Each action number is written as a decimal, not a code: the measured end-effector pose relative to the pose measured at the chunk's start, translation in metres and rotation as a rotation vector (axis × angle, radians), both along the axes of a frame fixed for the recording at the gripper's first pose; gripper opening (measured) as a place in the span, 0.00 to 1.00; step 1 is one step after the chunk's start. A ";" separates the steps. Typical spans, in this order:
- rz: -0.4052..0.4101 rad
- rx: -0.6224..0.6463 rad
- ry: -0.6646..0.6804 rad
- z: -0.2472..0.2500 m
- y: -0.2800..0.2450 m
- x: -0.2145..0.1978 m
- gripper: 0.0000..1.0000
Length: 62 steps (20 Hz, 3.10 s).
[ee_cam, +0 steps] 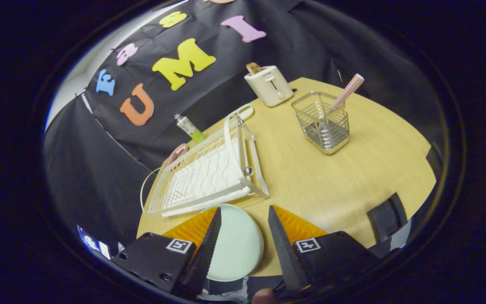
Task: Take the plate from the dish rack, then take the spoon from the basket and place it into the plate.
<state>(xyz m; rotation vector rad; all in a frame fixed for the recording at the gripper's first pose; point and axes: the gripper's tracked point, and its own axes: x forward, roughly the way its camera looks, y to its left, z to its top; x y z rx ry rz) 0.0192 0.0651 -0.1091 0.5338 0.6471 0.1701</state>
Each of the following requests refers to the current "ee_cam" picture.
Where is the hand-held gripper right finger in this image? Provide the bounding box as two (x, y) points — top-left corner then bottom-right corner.
(267, 205), (382, 296)

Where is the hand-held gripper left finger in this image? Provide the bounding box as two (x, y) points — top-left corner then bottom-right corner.
(111, 206), (222, 298)

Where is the mint green plate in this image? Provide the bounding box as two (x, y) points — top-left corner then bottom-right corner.
(203, 204), (265, 282)

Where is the white dish rack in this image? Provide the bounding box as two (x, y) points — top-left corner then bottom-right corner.
(140, 114), (270, 218)

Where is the silver wire basket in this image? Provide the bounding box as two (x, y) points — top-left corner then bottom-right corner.
(291, 91), (351, 155)

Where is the spoon with pink checked handle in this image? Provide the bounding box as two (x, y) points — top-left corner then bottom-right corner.
(318, 73), (365, 146)

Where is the pink plate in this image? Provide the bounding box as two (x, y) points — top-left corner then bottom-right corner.
(166, 143), (188, 167)

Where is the white compartment dish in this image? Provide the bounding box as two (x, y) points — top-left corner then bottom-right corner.
(230, 104), (254, 122)

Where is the black chair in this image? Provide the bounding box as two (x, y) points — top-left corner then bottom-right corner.
(367, 192), (408, 259)

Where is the green drink bottle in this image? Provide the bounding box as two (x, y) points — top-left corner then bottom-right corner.
(174, 114), (206, 144)

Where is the white toaster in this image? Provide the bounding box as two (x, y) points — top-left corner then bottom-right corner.
(244, 65), (294, 107)

